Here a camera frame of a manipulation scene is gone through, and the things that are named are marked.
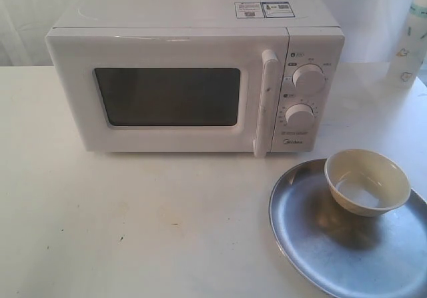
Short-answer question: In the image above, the white microwave door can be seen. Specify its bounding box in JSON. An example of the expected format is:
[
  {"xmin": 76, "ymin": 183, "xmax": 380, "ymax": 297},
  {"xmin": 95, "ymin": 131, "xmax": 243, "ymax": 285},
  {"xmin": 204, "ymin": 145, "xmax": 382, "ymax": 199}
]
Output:
[{"xmin": 46, "ymin": 27, "xmax": 289, "ymax": 157}]

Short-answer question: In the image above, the beige ceramic bowl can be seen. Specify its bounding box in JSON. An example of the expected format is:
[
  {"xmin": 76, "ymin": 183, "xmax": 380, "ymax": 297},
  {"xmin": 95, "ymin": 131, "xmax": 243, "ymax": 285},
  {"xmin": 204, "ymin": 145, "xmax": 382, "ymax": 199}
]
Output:
[{"xmin": 324, "ymin": 149, "xmax": 411, "ymax": 217}]

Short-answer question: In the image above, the white microwave oven body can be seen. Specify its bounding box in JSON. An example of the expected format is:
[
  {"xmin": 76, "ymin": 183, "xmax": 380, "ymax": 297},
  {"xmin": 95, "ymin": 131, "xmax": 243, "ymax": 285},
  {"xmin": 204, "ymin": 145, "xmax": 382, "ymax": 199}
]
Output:
[{"xmin": 52, "ymin": 0, "xmax": 344, "ymax": 155}]

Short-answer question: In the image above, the lower white control knob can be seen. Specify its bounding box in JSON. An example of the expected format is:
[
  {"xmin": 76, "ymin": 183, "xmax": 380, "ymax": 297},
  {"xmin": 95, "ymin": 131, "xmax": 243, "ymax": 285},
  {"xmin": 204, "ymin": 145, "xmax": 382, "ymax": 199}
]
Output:
[{"xmin": 285, "ymin": 103, "xmax": 314, "ymax": 129}]

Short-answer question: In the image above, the white control knob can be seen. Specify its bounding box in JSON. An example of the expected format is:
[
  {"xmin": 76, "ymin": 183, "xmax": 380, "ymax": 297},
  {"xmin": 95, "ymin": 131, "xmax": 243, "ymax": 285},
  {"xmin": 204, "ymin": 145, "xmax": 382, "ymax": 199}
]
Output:
[
  {"xmin": 285, "ymin": 103, "xmax": 314, "ymax": 129},
  {"xmin": 292, "ymin": 64, "xmax": 326, "ymax": 95}
]

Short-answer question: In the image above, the upper white control knob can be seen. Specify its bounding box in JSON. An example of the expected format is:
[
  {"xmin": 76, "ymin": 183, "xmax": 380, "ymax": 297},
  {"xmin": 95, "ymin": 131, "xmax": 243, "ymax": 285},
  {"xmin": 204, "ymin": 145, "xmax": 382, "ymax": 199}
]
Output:
[{"xmin": 292, "ymin": 64, "xmax": 326, "ymax": 95}]

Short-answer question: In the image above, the blue white label sticker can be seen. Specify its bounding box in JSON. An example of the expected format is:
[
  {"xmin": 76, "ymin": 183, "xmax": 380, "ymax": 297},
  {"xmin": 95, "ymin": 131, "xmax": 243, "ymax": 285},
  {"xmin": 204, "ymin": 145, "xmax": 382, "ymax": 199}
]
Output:
[{"xmin": 234, "ymin": 1, "xmax": 296, "ymax": 19}]

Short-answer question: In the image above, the round stainless steel tray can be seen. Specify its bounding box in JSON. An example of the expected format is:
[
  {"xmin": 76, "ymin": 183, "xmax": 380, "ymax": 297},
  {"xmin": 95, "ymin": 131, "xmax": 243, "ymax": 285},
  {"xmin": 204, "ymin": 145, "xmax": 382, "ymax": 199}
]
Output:
[{"xmin": 269, "ymin": 159, "xmax": 426, "ymax": 297}]

